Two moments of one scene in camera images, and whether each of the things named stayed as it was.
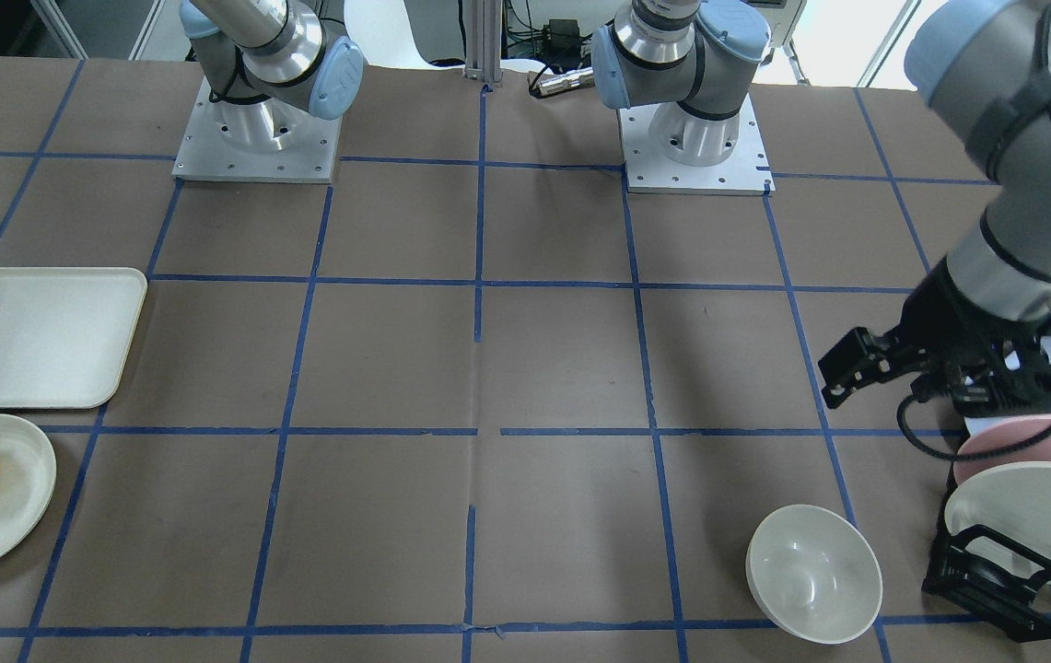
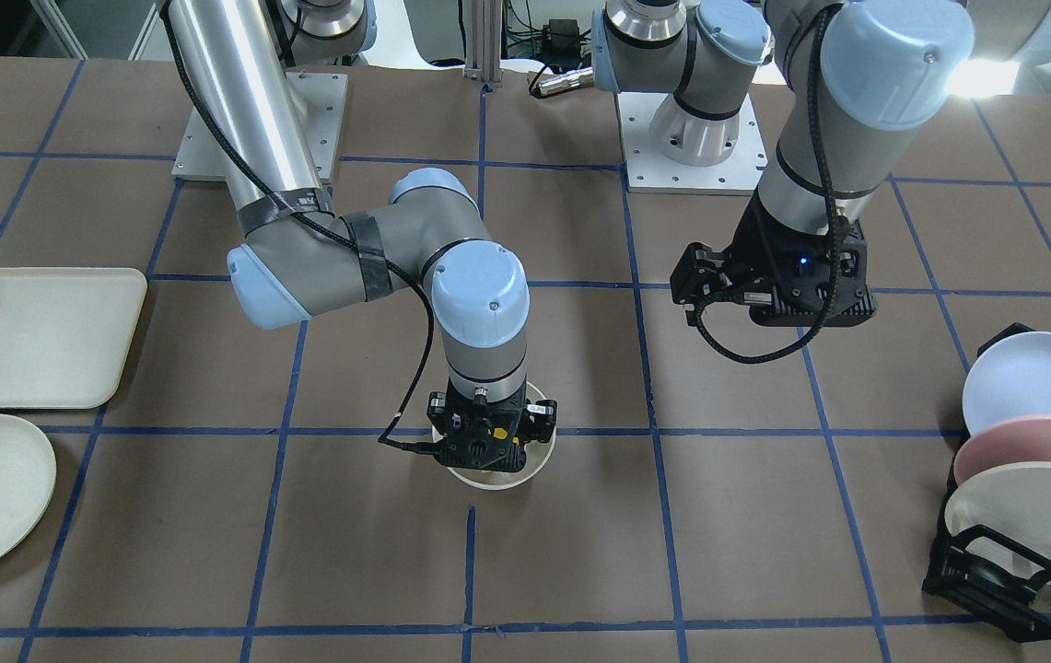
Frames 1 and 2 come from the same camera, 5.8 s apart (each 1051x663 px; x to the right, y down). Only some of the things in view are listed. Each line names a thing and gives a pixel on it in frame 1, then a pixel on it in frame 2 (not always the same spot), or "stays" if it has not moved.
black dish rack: x=993 y=576 stays
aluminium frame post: x=484 y=19 stays
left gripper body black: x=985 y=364 → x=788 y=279
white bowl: x=815 y=573 → x=539 y=456
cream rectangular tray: x=49 y=338 stays
